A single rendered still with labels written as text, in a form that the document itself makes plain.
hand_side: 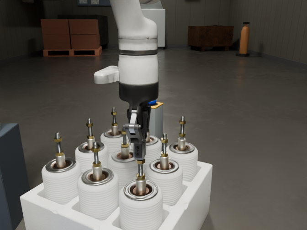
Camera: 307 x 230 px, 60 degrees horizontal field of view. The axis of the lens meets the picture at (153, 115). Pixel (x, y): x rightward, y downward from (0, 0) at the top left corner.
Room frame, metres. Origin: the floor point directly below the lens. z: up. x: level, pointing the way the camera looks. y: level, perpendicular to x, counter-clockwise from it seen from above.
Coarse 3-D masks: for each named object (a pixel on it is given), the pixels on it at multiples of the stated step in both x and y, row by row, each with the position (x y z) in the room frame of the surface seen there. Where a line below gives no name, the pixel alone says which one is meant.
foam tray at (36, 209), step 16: (208, 176) 0.70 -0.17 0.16; (32, 192) 0.59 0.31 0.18; (192, 192) 0.59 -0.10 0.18; (208, 192) 0.71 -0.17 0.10; (32, 208) 0.55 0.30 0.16; (48, 208) 0.53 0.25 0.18; (64, 208) 0.53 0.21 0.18; (176, 208) 0.53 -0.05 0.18; (192, 208) 0.57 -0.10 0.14; (208, 208) 0.73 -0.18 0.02; (32, 224) 0.56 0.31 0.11; (48, 224) 0.53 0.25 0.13; (64, 224) 0.50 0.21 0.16; (80, 224) 0.48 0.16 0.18; (96, 224) 0.47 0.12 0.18; (112, 224) 0.48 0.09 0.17; (176, 224) 0.48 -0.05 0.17; (192, 224) 0.58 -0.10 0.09
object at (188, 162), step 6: (168, 150) 0.69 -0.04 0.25; (174, 156) 0.66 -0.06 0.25; (180, 156) 0.66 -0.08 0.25; (186, 156) 0.66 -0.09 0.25; (192, 156) 0.67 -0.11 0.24; (180, 162) 0.66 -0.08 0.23; (186, 162) 0.66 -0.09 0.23; (192, 162) 0.67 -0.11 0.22; (186, 168) 0.66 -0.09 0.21; (192, 168) 0.67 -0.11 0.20; (186, 174) 0.66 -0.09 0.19; (192, 174) 0.67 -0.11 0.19; (186, 180) 0.66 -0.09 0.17
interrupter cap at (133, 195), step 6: (126, 186) 0.50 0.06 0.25; (132, 186) 0.51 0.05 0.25; (150, 186) 0.51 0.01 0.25; (156, 186) 0.50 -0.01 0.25; (126, 192) 0.48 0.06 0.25; (132, 192) 0.48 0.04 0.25; (150, 192) 0.48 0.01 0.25; (156, 192) 0.48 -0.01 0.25; (132, 198) 0.46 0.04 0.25; (138, 198) 0.46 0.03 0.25; (144, 198) 0.46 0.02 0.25; (150, 198) 0.46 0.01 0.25
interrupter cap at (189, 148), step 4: (172, 144) 0.72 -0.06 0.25; (176, 144) 0.72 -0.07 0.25; (188, 144) 0.72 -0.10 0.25; (172, 148) 0.70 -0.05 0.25; (176, 148) 0.70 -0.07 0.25; (188, 148) 0.70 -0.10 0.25; (192, 148) 0.70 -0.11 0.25; (176, 152) 0.67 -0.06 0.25; (180, 152) 0.67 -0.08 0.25; (184, 152) 0.67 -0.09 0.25; (188, 152) 0.67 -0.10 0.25
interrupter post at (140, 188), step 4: (136, 180) 0.49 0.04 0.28; (140, 180) 0.49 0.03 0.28; (144, 180) 0.49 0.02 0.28; (136, 184) 0.49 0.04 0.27; (140, 184) 0.48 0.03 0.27; (144, 184) 0.49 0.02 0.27; (136, 188) 0.49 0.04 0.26; (140, 188) 0.48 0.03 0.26; (144, 188) 0.49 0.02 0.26; (140, 192) 0.48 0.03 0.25; (144, 192) 0.49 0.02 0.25
